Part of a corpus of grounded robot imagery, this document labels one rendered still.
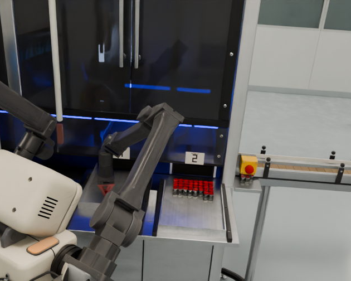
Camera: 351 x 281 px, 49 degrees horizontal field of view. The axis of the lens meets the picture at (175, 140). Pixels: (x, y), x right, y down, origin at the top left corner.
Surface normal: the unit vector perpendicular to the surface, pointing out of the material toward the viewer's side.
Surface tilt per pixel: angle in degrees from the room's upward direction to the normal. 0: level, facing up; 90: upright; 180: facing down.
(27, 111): 102
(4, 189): 48
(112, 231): 57
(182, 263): 90
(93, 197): 0
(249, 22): 90
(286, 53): 90
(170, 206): 0
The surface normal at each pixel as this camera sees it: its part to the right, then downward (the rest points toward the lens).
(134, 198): 0.55, -0.34
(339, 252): 0.07, -0.91
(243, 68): -0.04, 0.41
